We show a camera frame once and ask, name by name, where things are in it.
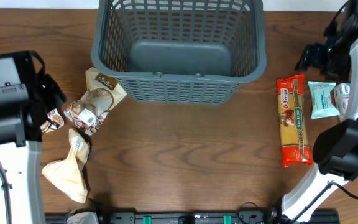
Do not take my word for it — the grey plastic basket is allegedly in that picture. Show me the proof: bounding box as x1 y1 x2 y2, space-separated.
91 0 267 105

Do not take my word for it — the mint green wipes pack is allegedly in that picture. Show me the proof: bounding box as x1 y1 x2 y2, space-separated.
308 81 339 119

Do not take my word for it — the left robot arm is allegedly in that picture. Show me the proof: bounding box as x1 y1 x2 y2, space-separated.
0 50 67 223

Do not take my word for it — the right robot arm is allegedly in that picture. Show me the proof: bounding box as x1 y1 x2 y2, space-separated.
267 0 358 223

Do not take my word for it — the beige crumpled pouch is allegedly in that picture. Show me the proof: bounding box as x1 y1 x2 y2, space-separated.
42 128 90 203

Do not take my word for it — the Kleenex pocket tissue multipack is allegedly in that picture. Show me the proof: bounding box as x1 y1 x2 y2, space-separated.
333 83 351 121

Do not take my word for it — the San Remo spaghetti packet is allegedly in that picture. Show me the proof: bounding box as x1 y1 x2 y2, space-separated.
277 74 313 167

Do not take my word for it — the Pantree mushroom pouch near basket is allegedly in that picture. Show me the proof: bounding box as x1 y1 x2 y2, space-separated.
64 67 127 136

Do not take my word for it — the Pantree mushroom pouch far left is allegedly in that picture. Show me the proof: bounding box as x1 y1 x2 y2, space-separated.
40 108 65 133

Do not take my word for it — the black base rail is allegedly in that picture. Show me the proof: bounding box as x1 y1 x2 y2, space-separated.
45 208 341 224

